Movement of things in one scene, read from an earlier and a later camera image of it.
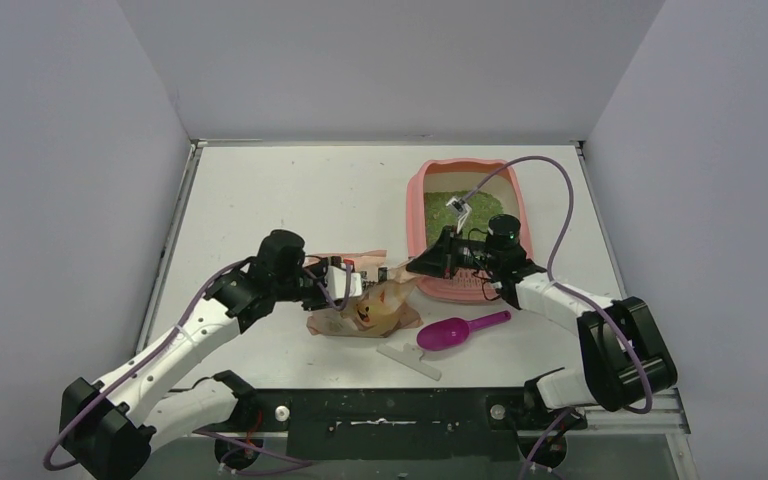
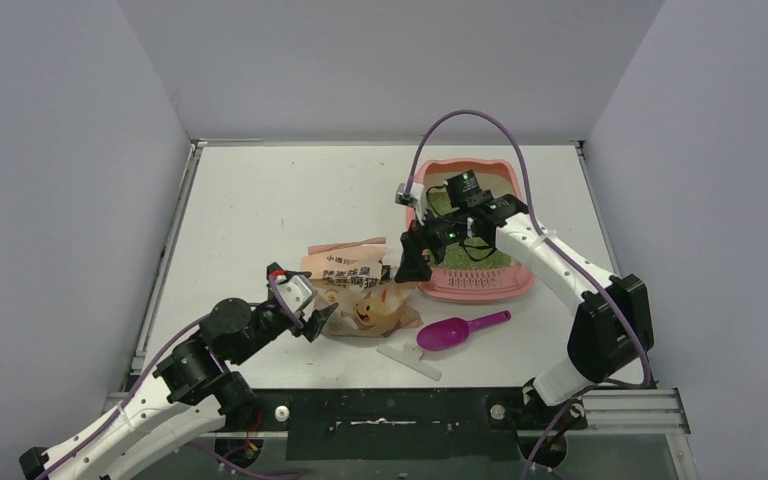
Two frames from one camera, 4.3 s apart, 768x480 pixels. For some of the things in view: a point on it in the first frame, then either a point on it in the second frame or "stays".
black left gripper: x=322 y=299 -> x=311 y=326
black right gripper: x=451 y=253 -> x=423 y=237
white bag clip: x=409 y=357 stays
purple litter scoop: x=446 y=334 stays
